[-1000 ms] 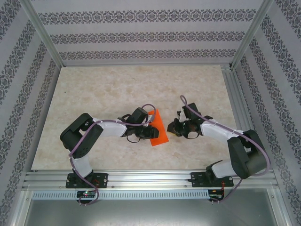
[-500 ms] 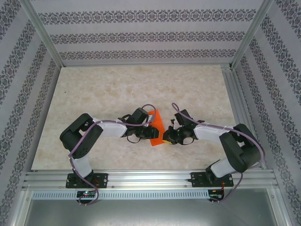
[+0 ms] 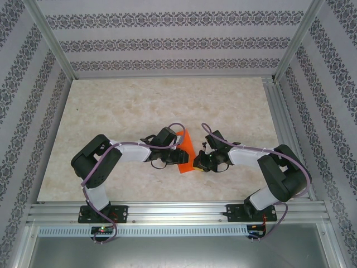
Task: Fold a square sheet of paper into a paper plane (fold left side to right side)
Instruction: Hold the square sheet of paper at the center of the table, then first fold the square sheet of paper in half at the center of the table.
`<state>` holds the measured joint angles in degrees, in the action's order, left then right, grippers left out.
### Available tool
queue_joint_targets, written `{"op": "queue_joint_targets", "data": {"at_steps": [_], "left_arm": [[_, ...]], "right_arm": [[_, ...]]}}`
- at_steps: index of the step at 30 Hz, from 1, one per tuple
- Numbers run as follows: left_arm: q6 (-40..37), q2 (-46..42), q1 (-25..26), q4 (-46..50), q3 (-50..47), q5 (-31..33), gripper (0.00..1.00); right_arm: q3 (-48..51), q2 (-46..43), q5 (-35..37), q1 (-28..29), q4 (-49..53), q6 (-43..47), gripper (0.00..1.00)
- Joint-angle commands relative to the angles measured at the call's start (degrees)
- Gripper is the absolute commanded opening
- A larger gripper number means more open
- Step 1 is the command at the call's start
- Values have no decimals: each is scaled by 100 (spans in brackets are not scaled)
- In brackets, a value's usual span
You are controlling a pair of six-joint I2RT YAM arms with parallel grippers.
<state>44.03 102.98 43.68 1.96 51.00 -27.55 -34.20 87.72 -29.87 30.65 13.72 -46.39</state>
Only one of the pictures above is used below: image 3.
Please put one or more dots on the orange square paper sheet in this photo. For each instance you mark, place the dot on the orange square paper sheet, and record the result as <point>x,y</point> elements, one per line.
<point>188,145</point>

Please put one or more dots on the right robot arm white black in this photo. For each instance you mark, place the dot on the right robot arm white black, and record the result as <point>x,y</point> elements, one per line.
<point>245,156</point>

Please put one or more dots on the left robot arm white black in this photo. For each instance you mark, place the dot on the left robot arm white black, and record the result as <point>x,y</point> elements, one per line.
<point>134,153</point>

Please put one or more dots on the grey metal sheet panel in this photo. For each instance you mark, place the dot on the grey metal sheet panel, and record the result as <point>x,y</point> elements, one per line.
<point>178,254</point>

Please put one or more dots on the aluminium side rails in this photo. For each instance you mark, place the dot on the aluminium side rails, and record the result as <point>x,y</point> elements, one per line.
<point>280,111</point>

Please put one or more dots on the small circuit board blue light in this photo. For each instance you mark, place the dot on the small circuit board blue light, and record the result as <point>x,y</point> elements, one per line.
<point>255,231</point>

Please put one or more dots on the small circuit board green light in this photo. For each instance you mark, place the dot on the small circuit board green light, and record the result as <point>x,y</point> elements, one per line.
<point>102,230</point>

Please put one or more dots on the long aluminium mounting rail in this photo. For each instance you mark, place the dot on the long aluminium mounting rail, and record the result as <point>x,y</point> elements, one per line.
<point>178,209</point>

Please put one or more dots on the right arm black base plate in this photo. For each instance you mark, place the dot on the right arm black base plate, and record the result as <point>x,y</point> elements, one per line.
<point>237,213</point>

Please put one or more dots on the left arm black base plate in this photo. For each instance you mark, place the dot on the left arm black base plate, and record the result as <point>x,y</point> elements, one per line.
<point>120,213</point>

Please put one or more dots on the aluminium frame post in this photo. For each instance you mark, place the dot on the aluminium frame post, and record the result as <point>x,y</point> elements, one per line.
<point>51,42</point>
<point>332,245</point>
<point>296,42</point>
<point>25,245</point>

